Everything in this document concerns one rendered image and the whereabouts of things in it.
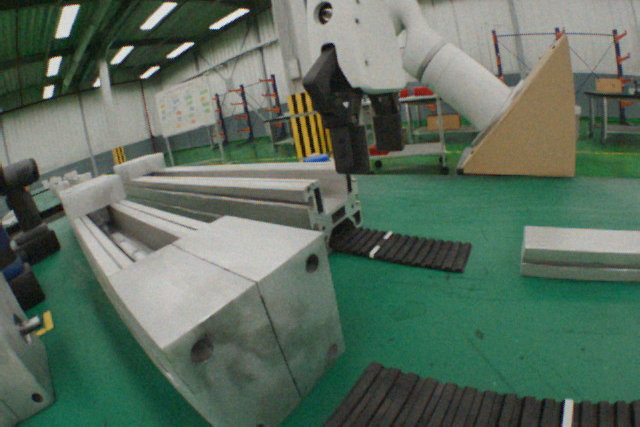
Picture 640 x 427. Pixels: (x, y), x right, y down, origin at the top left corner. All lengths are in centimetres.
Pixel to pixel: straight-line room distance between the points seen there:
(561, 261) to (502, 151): 30
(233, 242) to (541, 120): 49
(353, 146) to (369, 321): 14
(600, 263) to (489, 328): 12
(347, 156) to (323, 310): 12
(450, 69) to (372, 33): 40
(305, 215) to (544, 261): 23
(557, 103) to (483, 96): 17
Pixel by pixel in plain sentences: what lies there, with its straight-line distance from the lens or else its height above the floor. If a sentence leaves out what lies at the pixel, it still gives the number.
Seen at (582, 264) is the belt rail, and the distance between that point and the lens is 29.
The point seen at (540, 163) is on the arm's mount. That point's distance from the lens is 55.
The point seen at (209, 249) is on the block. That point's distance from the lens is 17.
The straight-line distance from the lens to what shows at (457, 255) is 30.
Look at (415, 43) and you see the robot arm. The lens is 66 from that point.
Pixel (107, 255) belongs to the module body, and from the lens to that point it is 26.
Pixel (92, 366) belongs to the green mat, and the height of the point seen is 78.
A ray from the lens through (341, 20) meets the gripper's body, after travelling 24.
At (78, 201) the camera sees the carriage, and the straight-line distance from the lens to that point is 50.
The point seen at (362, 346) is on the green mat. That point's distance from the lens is 21.
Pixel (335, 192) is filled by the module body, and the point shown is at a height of 83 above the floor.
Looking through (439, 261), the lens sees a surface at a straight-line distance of 29.
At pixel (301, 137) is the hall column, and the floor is 57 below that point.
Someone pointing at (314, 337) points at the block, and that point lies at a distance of 17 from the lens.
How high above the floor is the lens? 94
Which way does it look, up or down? 16 degrees down
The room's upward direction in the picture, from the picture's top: 10 degrees counter-clockwise
